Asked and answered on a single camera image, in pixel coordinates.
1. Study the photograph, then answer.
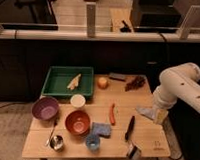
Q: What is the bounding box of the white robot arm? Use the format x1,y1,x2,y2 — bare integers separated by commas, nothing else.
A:
152,62,200,124

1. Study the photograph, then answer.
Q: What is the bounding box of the white right post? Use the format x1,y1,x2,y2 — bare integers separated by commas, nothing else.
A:
177,5,200,39

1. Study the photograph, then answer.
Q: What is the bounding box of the grey cloth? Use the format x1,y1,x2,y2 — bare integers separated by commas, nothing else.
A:
135,106,155,120

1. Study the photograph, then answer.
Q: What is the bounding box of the yellow banana piece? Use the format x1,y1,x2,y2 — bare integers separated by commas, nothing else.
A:
67,74,81,90

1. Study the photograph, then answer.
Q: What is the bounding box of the white horizontal rail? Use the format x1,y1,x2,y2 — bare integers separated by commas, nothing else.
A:
0,29,200,43

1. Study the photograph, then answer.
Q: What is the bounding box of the dark grape bunch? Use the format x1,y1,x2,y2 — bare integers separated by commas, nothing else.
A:
125,75,146,91

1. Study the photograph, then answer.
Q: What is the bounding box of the red-brown bowl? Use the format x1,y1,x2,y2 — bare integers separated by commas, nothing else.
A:
65,110,91,136

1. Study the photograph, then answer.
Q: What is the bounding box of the white centre post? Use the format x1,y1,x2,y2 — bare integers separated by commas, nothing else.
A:
86,2,96,38

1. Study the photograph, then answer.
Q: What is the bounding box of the blue sponge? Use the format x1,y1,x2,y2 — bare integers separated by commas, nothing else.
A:
91,122,111,138

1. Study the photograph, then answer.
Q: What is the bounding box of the purple bowl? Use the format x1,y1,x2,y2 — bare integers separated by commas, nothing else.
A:
32,96,59,120

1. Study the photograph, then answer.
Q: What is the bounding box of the small metal cup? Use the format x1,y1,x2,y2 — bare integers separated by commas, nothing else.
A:
50,136,64,152

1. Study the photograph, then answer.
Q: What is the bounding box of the white post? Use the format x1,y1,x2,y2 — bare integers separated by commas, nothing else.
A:
177,5,200,39
86,2,96,38

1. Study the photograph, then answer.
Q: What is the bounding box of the small white bowl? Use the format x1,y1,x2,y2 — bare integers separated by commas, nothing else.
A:
70,94,86,109

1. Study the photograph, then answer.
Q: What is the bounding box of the metal spoon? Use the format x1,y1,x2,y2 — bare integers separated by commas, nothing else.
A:
46,118,59,146

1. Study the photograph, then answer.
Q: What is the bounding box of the green plastic tray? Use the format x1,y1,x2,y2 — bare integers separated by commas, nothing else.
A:
41,66,94,98

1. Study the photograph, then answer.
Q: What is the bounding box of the dark grey sponge block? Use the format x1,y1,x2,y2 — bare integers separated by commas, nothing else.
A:
109,73,127,82

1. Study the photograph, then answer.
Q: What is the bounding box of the black object on shelf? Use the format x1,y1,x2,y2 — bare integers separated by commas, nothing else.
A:
120,20,132,33

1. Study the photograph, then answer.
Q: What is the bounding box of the small blue cup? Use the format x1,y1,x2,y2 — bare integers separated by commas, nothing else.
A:
86,134,100,151

